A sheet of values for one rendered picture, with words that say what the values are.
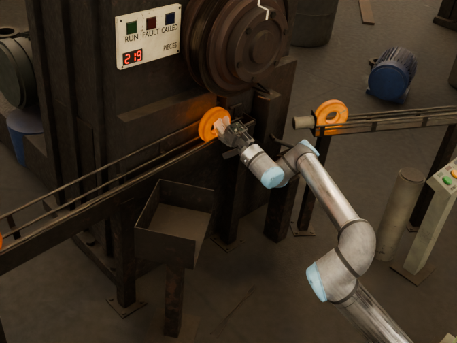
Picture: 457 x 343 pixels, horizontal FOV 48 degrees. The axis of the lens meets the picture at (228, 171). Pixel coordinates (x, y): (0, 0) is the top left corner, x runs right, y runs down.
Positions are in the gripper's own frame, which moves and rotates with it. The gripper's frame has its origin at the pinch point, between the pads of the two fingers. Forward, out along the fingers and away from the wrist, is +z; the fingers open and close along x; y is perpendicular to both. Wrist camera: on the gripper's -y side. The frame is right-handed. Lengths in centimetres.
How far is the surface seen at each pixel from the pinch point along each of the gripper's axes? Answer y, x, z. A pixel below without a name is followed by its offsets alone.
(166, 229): -9, 44, -28
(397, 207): -22, -67, -68
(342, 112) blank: 4, -57, -24
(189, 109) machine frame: 3.9, 9.4, 7.0
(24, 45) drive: -45, 22, 118
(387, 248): -47, -68, -78
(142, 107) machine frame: 7.4, 28.7, 12.9
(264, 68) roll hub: 28.0, -11.9, -4.4
